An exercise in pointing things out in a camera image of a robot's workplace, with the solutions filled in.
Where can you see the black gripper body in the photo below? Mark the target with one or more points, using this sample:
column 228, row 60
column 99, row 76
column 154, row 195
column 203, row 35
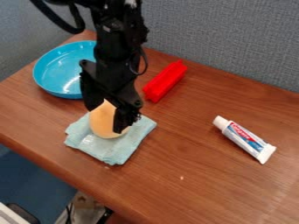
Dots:
column 114, row 73

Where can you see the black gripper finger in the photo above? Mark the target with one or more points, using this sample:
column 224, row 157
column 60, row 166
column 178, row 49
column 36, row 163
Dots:
column 127, row 114
column 92, row 95

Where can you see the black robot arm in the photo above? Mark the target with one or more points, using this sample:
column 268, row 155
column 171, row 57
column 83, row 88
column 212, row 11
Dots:
column 120, row 26

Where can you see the blue plastic plate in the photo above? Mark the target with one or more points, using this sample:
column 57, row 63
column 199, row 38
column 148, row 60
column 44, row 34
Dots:
column 56, row 71

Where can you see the white toothpaste tube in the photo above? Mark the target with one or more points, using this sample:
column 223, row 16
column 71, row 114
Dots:
column 251, row 143

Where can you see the red plastic block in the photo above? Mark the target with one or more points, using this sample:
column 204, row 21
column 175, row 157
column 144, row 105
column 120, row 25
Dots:
column 162, row 83

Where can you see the orange egg-shaped sponge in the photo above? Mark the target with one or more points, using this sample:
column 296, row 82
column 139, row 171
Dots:
column 100, row 121

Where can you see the light blue folded cloth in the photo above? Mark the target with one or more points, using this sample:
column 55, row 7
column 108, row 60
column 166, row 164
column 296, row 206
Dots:
column 112, row 151

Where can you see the objects under table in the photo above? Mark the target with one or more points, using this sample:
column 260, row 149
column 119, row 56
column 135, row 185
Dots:
column 82, row 211

